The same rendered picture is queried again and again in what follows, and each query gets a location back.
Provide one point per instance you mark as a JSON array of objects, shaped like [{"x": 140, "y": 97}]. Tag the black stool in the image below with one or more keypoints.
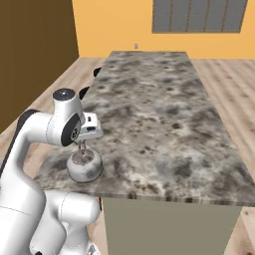
[
  {"x": 84, "y": 92},
  {"x": 97, "y": 71}
]

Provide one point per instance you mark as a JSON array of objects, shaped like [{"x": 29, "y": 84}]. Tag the grey island counter base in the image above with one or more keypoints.
[{"x": 166, "y": 229}]

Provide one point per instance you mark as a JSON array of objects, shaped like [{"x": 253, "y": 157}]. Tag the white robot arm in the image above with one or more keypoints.
[{"x": 23, "y": 186}]

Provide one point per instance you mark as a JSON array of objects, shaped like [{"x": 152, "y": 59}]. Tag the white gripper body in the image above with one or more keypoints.
[{"x": 94, "y": 132}]

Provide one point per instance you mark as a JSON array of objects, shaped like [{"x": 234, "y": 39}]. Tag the small grey wall socket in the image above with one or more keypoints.
[{"x": 135, "y": 46}]

